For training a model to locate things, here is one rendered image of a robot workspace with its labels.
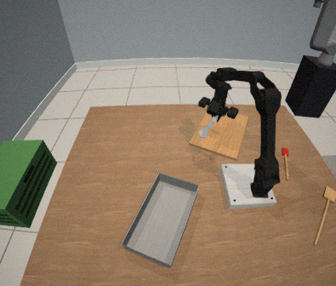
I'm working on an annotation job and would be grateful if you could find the light brown wooden board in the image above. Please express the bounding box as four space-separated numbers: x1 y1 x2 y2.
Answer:
189 113 248 160

